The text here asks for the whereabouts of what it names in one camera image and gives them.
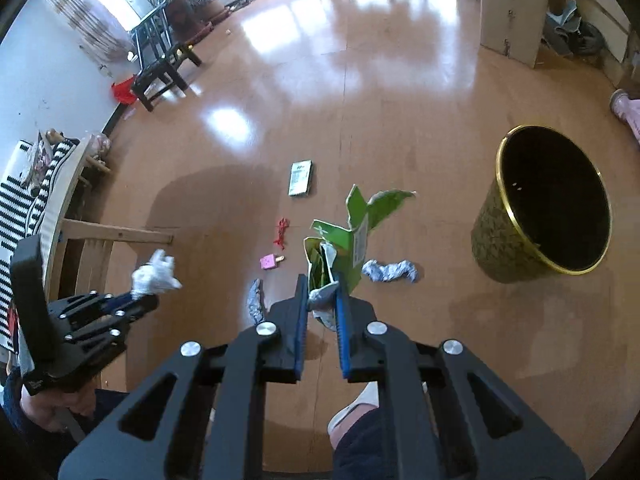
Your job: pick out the green white carton box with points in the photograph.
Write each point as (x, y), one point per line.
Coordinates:
(338, 253)

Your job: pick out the blue white twisted wrapper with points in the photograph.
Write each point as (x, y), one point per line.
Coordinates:
(255, 302)

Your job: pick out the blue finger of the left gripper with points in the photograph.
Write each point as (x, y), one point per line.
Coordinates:
(117, 302)
(133, 308)

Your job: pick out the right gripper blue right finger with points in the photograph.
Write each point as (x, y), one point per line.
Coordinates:
(358, 358)

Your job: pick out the crumpled blue white wrapper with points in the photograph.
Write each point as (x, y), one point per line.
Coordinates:
(389, 272)

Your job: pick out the gold patterned trash bin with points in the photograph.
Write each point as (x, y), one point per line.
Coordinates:
(546, 212)

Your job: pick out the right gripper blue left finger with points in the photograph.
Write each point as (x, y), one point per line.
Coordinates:
(286, 356)

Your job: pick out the pink child shoe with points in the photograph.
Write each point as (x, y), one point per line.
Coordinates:
(626, 110)

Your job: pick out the large cardboard box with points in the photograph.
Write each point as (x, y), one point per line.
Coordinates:
(513, 28)

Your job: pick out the pink popsicle toy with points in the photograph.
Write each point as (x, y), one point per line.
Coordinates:
(271, 261)

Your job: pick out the right beige slipper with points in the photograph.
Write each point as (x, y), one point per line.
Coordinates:
(342, 421)

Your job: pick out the white tissue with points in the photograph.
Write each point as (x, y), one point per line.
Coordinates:
(155, 277)

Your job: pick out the black white striped cloth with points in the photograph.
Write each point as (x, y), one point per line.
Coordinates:
(21, 215)

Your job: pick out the white green booklet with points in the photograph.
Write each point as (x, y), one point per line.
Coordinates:
(300, 178)

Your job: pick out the person's left hand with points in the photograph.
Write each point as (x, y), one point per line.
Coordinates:
(44, 409)

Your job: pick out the red plastic bag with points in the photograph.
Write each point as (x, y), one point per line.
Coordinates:
(122, 91)

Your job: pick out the black wooden stool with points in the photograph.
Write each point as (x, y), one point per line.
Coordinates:
(164, 69)

